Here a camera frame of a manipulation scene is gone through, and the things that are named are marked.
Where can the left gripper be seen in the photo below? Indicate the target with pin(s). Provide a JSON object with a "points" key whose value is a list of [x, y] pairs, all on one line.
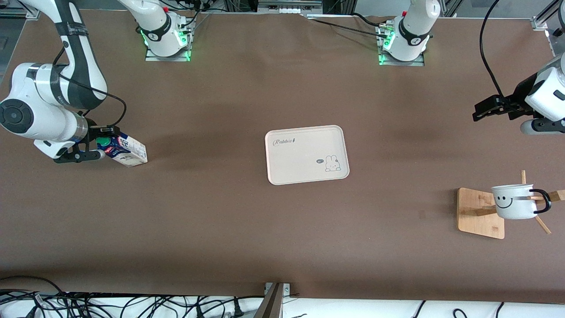
{"points": [[520, 102]]}

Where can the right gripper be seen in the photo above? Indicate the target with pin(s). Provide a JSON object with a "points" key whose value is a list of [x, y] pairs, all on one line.
{"points": [[92, 134]]}

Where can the blue white milk carton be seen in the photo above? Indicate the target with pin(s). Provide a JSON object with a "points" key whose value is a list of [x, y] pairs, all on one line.
{"points": [[132, 152]]}

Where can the white smiley face cup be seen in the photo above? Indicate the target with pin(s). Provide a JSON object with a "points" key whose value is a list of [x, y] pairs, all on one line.
{"points": [[514, 206]]}

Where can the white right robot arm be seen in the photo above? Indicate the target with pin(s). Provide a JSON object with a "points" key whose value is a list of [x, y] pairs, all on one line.
{"points": [[44, 88]]}

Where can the cream rabbit print tray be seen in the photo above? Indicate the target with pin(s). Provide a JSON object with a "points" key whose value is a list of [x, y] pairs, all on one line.
{"points": [[300, 154]]}

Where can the wooden mug stand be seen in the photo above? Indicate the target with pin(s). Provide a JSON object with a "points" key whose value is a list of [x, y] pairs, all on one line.
{"points": [[479, 216]]}

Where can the brown table cover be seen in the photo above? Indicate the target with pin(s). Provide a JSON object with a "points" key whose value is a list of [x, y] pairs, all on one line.
{"points": [[220, 229]]}

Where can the grey power strip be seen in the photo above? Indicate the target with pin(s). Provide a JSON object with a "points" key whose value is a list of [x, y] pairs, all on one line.
{"points": [[289, 6]]}

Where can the aluminium profile beam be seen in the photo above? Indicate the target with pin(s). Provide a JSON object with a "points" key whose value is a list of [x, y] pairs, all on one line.
{"points": [[270, 304]]}

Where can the aluminium frame corner profile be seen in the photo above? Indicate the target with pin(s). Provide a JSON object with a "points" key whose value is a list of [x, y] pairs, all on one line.
{"points": [[545, 15]]}

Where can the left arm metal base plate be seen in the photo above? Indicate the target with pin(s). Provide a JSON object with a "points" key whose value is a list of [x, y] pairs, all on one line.
{"points": [[401, 63]]}

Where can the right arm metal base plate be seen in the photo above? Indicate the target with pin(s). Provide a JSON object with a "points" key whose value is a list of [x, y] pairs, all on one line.
{"points": [[167, 58]]}

